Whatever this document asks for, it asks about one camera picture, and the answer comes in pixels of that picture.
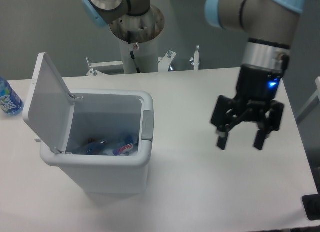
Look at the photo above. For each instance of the white plastic trash can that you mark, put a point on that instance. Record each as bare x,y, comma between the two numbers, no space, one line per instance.
110,115

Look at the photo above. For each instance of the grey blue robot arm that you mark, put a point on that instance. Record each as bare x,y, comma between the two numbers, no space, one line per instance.
271,26

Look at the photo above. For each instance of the white furniture leg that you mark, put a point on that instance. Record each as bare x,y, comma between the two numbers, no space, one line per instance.
310,104

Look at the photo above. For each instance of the blue labelled water bottle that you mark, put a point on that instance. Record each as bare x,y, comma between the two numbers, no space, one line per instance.
10,103

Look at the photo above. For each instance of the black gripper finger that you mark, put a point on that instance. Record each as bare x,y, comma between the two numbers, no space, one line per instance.
269,120
222,119

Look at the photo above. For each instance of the black table corner clamp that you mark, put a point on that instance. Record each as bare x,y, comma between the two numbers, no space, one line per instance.
311,205

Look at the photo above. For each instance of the white metal base frame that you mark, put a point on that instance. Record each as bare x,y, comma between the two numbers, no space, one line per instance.
150,63

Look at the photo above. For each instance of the crushed clear plastic bottle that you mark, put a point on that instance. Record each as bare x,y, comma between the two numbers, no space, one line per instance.
117,147

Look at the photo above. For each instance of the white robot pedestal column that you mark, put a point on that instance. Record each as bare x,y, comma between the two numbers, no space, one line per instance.
144,30

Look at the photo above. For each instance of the white paper wrapper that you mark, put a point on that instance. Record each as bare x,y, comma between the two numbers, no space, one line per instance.
131,152

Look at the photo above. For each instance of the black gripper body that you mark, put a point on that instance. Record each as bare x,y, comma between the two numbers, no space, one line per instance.
256,90

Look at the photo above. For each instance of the white trash can lid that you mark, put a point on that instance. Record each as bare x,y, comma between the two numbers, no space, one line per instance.
49,107

